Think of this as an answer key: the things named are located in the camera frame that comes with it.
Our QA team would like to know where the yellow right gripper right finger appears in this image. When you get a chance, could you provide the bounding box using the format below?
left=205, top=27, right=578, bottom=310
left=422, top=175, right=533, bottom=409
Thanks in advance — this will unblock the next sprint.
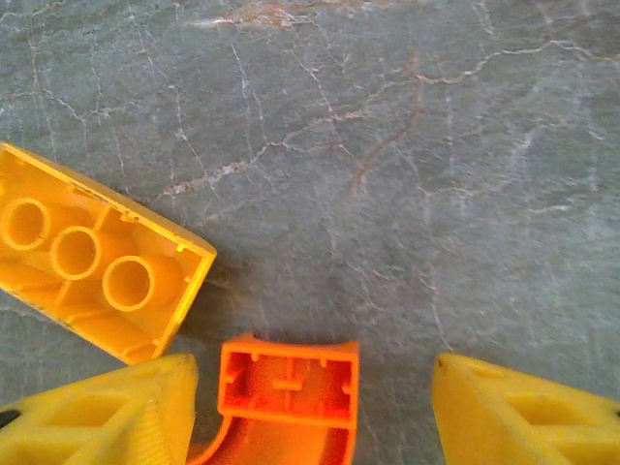
left=430, top=352, right=620, bottom=465

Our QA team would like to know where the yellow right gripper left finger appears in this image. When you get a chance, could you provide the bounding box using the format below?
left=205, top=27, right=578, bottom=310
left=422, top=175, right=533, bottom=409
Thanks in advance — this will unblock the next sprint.
left=0, top=353, right=201, bottom=465

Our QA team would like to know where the orange curved lego piece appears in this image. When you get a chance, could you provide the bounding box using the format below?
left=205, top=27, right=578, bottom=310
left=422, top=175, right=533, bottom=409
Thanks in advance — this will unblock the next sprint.
left=186, top=331, right=361, bottom=465

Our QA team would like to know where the long yellow lego brick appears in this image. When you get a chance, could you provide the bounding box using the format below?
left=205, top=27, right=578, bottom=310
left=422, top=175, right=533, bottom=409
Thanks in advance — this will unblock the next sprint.
left=0, top=141, right=218, bottom=366

